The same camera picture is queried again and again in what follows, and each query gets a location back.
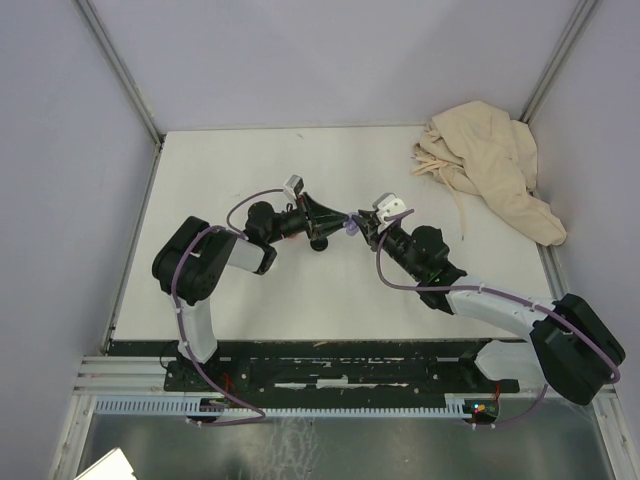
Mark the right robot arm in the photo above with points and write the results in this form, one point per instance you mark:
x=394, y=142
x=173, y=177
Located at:
x=575, y=350

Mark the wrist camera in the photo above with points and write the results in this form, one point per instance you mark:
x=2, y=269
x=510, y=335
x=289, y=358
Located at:
x=293, y=187
x=388, y=207

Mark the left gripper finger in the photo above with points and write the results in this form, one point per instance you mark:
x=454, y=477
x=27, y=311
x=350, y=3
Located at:
x=317, y=212
x=325, y=229

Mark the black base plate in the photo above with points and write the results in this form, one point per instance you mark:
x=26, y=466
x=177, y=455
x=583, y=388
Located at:
x=461, y=351

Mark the purple earbud case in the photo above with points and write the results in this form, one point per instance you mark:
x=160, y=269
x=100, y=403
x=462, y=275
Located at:
x=350, y=225

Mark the aluminium frame rail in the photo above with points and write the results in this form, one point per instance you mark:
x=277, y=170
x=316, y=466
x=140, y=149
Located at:
x=120, y=375

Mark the white paper corner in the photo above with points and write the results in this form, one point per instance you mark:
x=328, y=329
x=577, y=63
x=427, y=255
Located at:
x=112, y=466

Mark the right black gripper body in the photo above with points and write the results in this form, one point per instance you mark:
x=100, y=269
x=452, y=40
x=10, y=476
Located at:
x=394, y=239

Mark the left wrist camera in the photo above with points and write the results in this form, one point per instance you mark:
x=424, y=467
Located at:
x=293, y=187

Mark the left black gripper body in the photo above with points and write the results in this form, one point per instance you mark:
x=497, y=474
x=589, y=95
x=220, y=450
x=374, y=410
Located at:
x=309, y=223

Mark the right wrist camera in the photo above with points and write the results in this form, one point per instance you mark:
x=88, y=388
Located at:
x=388, y=207

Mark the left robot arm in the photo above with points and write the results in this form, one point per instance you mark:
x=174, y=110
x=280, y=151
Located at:
x=190, y=265

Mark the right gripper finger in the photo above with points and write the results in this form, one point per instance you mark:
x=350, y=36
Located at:
x=371, y=236
x=367, y=218

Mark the black earbud case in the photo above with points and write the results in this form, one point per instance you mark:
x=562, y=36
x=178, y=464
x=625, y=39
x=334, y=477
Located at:
x=319, y=245

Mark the beige cloth bag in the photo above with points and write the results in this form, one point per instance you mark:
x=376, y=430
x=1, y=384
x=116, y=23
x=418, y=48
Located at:
x=477, y=149

